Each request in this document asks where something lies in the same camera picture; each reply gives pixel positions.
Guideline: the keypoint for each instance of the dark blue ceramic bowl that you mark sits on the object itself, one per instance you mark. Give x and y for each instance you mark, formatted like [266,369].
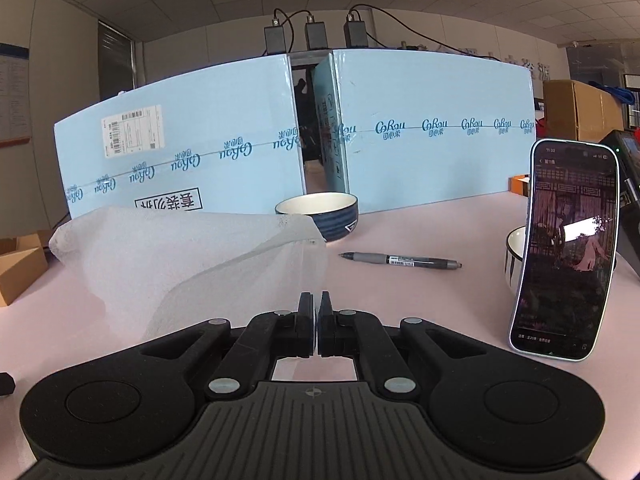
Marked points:
[330,222]

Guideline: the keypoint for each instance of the smartphone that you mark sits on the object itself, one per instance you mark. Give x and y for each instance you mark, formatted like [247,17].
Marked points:
[565,260]

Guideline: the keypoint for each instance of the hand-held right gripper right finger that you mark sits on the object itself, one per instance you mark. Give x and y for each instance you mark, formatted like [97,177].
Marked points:
[327,325]

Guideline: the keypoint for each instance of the white striped bowl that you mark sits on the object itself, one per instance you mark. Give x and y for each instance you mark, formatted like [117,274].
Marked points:
[515,255]

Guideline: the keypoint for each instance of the wall poster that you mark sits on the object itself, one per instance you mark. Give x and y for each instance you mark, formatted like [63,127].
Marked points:
[12,95]

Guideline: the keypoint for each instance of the light blue carton with label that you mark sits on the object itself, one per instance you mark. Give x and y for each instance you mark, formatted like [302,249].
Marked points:
[210,110]

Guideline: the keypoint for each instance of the window blind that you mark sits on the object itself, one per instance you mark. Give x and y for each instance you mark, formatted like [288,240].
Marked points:
[116,60]

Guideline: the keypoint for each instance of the open brown cardboard box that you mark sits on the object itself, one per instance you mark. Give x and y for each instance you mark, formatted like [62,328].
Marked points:
[20,270]

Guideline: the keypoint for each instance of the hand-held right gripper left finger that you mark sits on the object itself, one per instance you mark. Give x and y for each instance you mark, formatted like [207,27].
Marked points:
[307,325]

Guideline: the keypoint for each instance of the black electronic device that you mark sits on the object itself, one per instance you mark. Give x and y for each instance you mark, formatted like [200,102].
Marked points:
[627,160]

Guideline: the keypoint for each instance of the black power adapter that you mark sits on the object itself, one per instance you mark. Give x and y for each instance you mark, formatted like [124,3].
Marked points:
[316,37]
[356,35]
[275,40]

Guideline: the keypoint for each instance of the grey pen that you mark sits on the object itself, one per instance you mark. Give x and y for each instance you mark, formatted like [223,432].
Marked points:
[400,260]

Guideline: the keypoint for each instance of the white translucent shopping bag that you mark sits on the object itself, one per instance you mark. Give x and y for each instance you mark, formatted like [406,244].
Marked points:
[175,260]

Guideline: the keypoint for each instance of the closed brown carton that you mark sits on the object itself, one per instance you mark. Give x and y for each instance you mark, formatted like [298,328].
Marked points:
[575,110]

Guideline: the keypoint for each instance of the orange box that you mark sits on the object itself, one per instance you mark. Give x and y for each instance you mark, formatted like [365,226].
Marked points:
[519,185]

